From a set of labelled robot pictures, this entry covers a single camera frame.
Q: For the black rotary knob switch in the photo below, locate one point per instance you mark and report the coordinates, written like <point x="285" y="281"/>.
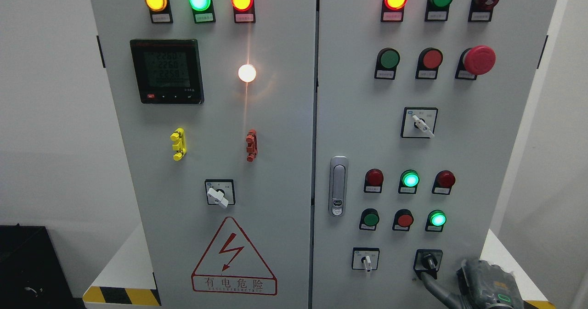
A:
<point x="427" y="261"/>

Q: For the red terminal connector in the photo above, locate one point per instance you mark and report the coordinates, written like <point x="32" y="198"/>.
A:
<point x="252" y="145"/>

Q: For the white glowing indicator lamp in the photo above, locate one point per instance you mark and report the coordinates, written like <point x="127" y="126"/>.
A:
<point x="247" y="73"/>

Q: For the dark red lamp left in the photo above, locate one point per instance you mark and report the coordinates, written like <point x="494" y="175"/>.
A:
<point x="374" y="180"/>

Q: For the dark red lamp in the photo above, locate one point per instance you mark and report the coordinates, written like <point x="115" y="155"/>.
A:
<point x="444" y="181"/>
<point x="374" y="180"/>

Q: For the grey left cabinet door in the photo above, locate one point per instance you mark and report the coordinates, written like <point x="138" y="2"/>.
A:
<point x="272" y="193"/>

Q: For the grey cabinet door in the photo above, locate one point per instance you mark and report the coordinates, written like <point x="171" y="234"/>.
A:
<point x="272" y="193"/>
<point x="360" y="117"/>

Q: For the green push button lower row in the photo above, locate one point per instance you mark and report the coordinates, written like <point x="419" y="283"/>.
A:
<point x="369" y="219"/>

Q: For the yellow terminal connector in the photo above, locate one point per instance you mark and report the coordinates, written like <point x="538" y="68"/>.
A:
<point x="179" y="144"/>

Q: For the green lit lamp middle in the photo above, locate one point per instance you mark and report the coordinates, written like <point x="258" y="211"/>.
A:
<point x="408" y="182"/>

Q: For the green push button second row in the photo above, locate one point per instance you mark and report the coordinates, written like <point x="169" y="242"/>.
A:
<point x="386" y="64"/>

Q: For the red push button lower row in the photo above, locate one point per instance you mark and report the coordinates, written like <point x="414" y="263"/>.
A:
<point x="403" y="219"/>

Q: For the red electric hazard warning sign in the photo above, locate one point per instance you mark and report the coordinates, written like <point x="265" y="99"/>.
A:
<point x="232" y="264"/>

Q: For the grey right cabinet door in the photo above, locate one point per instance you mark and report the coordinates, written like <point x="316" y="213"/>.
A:
<point x="360" y="117"/>

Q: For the black digital power meter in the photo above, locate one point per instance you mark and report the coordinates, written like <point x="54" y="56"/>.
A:
<point x="168" y="71"/>

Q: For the red-orange lit lamp left door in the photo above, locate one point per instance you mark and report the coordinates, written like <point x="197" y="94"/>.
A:
<point x="244" y="11"/>

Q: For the red-orange lit lamp door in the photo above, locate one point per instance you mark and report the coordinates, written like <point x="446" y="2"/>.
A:
<point x="244" y="11"/>
<point x="392" y="10"/>

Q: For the dark red lamp right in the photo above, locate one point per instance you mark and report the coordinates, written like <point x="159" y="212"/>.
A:
<point x="444" y="181"/>

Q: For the red push button second row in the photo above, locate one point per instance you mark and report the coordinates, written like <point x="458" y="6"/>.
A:
<point x="428" y="63"/>

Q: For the green lit button lower row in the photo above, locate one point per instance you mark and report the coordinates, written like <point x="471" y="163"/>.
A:
<point x="436" y="221"/>

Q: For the green lit indicator lamp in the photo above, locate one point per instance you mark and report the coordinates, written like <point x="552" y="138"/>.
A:
<point x="203" y="11"/>

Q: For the red-orange lit lamp right door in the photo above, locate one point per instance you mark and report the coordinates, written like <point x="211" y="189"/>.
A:
<point x="392" y="10"/>

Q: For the yellow lit indicator lamp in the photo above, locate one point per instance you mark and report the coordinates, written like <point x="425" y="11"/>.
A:
<point x="160" y="11"/>

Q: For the red emergency stop button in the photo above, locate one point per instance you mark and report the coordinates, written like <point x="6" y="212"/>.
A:
<point x="475" y="61"/>

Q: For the green unlit lamp top row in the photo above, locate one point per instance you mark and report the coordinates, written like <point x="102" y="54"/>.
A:
<point x="437" y="10"/>

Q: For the white base platform hazard stripes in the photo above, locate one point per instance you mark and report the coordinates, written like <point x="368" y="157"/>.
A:
<point x="131" y="267"/>

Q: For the dark red buzzer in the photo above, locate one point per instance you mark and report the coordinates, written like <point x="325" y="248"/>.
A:
<point x="481" y="10"/>

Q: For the black box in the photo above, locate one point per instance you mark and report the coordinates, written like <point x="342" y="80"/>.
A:
<point x="31" y="276"/>

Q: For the silver door latch handle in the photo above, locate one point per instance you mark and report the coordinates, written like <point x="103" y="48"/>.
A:
<point x="337" y="185"/>

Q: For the white selector switch left door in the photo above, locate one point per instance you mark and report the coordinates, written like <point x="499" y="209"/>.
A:
<point x="220" y="192"/>

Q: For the white selector switch upper right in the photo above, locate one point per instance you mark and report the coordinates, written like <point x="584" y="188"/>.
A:
<point x="419" y="122"/>

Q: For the white selector switch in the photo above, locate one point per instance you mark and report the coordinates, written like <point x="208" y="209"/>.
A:
<point x="365" y="259"/>
<point x="419" y="122"/>

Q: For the white selector switch bottom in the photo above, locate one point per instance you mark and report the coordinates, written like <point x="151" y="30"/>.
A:
<point x="365" y="259"/>

